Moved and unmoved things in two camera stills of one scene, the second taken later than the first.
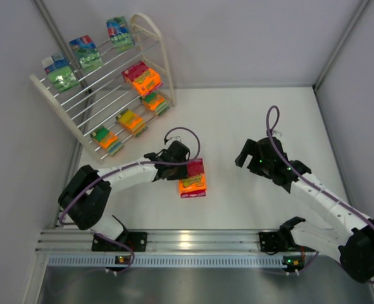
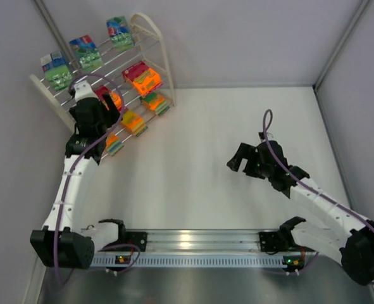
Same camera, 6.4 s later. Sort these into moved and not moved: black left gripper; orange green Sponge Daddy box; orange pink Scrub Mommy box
Moved: black left gripper
Not moved: orange green Sponge Daddy box; orange pink Scrub Mommy box
